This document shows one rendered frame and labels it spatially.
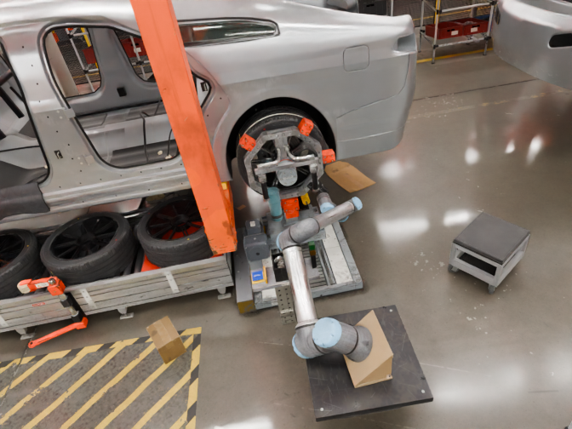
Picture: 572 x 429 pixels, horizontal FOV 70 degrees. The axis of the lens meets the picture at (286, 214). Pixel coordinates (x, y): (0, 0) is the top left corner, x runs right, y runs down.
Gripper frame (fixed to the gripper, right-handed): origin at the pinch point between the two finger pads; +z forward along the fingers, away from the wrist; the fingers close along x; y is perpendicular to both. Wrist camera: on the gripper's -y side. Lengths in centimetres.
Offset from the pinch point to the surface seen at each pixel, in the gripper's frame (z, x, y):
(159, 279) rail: -39, -110, -65
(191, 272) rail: -39, -93, -50
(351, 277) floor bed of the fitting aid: -51, -31, 48
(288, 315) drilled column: -74, -66, 12
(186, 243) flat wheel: -26, -81, -61
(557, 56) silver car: 51, 179, 124
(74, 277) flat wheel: -27, -147, -113
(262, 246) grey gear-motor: -31, -53, -15
